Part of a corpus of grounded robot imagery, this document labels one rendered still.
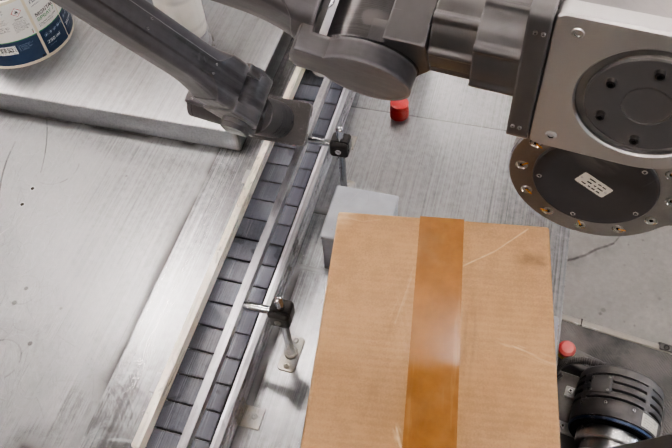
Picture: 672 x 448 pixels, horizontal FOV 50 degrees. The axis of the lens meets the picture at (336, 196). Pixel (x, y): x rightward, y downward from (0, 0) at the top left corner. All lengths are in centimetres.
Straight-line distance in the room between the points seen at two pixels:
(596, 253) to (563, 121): 170
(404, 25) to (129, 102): 91
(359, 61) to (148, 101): 87
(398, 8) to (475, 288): 36
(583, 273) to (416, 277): 141
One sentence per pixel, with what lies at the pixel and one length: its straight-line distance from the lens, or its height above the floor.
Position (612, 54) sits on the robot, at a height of 149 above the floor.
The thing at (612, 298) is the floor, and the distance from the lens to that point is 216.
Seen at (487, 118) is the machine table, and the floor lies 83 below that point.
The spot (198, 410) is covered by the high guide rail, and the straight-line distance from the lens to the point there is 92.
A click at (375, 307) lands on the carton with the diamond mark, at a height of 112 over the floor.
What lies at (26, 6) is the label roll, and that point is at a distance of 147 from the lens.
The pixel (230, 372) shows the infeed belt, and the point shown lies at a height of 88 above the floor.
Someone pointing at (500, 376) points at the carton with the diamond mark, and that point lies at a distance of 75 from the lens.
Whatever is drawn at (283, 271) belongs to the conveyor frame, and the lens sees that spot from 109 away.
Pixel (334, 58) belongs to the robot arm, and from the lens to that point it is 55.
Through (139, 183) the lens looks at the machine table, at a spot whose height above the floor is 83.
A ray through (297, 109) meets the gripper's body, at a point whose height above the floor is 102.
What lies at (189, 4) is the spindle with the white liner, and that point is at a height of 100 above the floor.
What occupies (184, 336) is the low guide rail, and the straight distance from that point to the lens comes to 102.
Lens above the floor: 180
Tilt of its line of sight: 53 degrees down
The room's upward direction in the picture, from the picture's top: 5 degrees counter-clockwise
